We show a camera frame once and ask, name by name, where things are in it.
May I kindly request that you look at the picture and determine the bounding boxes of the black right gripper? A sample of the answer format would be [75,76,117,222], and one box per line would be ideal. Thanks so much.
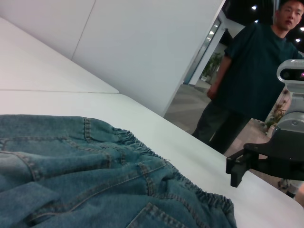
[225,127,304,188]

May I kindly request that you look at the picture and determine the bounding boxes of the blue denim shorts with print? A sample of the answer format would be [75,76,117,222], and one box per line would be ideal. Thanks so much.
[0,114,238,228]

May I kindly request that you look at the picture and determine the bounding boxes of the leafy plant with orange flowers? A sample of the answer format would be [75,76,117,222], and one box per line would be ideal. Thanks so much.
[264,87,289,136]

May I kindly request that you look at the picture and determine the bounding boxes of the man in dark green shirt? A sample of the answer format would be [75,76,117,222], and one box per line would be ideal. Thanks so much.
[191,0,304,155]

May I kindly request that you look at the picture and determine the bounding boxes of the green potted plant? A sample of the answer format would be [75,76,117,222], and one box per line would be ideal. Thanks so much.
[201,52,224,84]

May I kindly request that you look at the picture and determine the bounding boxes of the glass door panel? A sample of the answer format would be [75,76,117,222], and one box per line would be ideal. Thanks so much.
[184,18,223,85]

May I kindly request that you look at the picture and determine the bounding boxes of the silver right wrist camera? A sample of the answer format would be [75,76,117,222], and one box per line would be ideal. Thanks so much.
[276,58,304,113]

